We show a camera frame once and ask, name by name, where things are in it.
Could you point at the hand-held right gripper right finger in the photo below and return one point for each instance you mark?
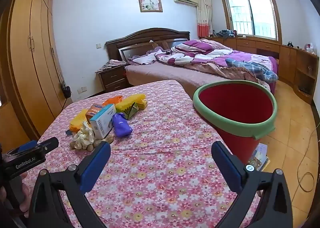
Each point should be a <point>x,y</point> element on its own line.
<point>226,165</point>

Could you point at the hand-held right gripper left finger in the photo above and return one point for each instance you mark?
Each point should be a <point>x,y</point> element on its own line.
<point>95,165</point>

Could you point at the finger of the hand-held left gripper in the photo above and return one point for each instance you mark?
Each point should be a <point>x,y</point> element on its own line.
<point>28,146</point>
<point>48,144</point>

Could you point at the orange yellow plastic packet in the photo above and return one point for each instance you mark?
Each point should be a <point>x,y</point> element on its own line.
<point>77,122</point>

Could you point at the red bucket with green rim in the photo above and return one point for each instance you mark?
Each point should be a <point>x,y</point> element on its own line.
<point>235,103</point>

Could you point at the pile of brown nut shells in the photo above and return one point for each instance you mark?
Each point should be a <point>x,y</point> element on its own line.
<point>106,139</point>

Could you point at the crumpled white tissue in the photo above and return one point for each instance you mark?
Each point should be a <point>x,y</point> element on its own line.
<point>83,135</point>

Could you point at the printed book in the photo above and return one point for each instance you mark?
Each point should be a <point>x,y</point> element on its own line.
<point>260,159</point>

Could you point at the white and blue box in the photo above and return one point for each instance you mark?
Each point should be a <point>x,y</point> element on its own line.
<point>102,123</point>

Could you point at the purple plastic bag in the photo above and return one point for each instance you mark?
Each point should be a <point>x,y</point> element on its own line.
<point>121,125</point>

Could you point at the small brown box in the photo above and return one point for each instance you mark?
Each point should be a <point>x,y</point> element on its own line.
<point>93,114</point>

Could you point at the black hanging bag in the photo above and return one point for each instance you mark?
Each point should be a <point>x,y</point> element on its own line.
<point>66,90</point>

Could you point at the green paper packet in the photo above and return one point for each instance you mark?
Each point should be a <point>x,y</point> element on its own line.
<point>131,111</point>

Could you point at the long yellow plastic packet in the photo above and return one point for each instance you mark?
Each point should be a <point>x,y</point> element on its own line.
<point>130,102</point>

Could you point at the pink floral blanket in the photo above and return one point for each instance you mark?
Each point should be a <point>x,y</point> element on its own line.
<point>162,130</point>

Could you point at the small yellow box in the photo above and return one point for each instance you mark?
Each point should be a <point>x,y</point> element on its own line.
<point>143,105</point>

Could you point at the dark wooden nightstand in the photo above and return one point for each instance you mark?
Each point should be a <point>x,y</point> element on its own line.
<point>112,78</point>

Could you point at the wooden wardrobe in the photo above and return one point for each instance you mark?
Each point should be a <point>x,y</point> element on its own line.
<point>30,55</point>

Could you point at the pink cloth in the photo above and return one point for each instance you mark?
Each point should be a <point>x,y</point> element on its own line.
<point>111,64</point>

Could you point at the blue plaid clothing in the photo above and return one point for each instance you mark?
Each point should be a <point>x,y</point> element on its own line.
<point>250,67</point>

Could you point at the bed with pink sheet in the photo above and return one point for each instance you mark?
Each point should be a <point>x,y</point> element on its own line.
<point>175,73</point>

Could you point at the purple patchwork quilt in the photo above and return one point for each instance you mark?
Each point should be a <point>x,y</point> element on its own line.
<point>215,53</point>

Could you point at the purple frilled pillow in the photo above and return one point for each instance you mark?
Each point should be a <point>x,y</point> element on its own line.
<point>143,58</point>

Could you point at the long wooden cabinet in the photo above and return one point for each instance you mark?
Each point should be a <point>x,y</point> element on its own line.
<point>287,60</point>

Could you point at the pile of blue clothes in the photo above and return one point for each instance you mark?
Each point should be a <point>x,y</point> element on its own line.
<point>226,33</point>

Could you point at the dark wooden headboard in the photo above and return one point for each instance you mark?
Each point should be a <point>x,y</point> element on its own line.
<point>140,40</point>

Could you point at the small black device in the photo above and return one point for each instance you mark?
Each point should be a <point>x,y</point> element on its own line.
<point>289,44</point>

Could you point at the white and orange curtain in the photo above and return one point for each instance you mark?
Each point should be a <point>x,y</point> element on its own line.
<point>203,13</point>

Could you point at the wooden framed window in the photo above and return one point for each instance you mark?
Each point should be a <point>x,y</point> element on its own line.
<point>250,11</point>

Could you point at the white wall socket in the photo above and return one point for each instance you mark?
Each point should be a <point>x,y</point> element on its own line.
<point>82,90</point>

